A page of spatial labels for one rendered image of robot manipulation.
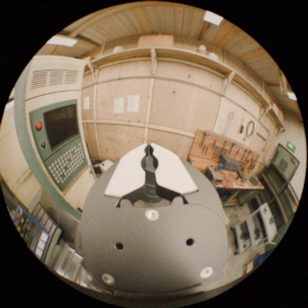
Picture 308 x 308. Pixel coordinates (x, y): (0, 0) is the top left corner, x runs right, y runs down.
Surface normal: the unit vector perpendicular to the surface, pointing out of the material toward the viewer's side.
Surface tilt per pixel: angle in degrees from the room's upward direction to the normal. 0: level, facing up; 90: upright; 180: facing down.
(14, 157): 90
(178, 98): 90
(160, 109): 90
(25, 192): 90
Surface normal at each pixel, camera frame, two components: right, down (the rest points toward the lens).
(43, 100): 0.98, 0.18
